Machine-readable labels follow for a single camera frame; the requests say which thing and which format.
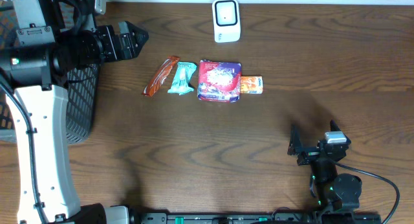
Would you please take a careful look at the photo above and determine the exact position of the black cable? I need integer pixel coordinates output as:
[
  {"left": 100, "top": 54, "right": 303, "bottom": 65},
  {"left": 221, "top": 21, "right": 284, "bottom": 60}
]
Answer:
[
  {"left": 329, "top": 157, "right": 401, "bottom": 224},
  {"left": 0, "top": 78, "right": 49, "bottom": 224}
]

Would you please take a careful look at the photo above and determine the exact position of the left black cable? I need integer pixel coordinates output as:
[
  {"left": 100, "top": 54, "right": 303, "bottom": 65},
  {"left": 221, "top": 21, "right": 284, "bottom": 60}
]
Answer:
[{"left": 0, "top": 78, "right": 49, "bottom": 224}]

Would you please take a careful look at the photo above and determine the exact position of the right black cable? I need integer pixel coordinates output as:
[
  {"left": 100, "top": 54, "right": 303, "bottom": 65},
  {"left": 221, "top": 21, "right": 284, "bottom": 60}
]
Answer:
[{"left": 329, "top": 157, "right": 401, "bottom": 224}]

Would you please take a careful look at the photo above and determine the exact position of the red purple snack bag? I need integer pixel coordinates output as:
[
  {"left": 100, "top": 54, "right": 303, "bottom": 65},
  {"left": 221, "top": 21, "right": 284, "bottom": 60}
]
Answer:
[{"left": 197, "top": 60, "right": 241, "bottom": 103}]

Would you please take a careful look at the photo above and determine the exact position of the teal snack packet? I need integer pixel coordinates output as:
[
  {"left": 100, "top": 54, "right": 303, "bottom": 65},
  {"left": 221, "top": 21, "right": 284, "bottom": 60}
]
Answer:
[{"left": 168, "top": 62, "right": 197, "bottom": 95}]

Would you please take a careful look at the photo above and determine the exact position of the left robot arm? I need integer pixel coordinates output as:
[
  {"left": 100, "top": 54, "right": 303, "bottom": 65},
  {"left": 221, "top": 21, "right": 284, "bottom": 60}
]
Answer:
[{"left": 1, "top": 0, "right": 149, "bottom": 223}]

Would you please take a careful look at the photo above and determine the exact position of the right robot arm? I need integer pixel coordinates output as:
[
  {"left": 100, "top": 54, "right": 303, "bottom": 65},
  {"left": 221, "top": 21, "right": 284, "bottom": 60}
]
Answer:
[{"left": 287, "top": 121, "right": 362, "bottom": 223}]

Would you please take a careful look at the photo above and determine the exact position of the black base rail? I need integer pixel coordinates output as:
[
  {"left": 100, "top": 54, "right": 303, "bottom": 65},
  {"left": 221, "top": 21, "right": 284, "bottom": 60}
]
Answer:
[{"left": 128, "top": 211, "right": 382, "bottom": 224}]

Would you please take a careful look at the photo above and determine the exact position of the grey plastic mesh basket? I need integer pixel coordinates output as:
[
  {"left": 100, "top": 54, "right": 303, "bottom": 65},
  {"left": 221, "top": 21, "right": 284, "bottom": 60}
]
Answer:
[{"left": 1, "top": 10, "right": 100, "bottom": 144}]

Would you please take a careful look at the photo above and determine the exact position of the orange juice carton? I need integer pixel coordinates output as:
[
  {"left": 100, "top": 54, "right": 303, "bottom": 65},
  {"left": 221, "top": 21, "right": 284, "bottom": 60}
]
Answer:
[{"left": 241, "top": 76, "right": 264, "bottom": 95}]

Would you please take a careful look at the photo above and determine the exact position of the orange brown snack bar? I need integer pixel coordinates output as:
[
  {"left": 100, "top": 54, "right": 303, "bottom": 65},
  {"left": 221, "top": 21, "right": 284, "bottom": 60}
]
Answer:
[{"left": 142, "top": 56, "right": 180, "bottom": 96}]

